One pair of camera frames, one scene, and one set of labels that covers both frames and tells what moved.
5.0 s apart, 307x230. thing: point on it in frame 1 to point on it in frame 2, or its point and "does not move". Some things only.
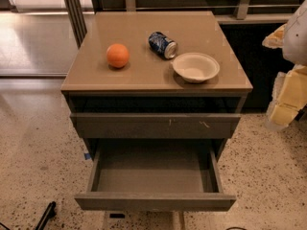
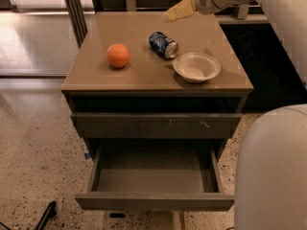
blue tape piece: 87,156 does not move
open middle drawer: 155,175 does not move
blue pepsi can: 165,47 does not move
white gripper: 296,40 to 206,0
